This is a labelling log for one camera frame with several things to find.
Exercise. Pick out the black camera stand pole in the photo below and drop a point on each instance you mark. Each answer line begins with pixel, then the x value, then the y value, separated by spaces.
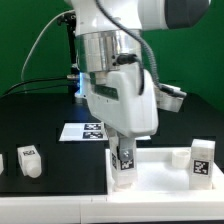
pixel 69 19

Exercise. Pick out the white L-shaped obstacle wall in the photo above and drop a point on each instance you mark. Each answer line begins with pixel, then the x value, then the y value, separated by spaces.
pixel 118 207

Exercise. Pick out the white paper with markers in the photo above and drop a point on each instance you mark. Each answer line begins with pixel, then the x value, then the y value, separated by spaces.
pixel 83 132

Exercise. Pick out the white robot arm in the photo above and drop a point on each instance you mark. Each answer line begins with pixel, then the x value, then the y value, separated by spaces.
pixel 109 32

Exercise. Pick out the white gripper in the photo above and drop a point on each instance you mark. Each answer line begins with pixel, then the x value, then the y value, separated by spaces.
pixel 131 114

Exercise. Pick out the white square tabletop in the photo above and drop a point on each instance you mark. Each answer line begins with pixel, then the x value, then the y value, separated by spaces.
pixel 156 173

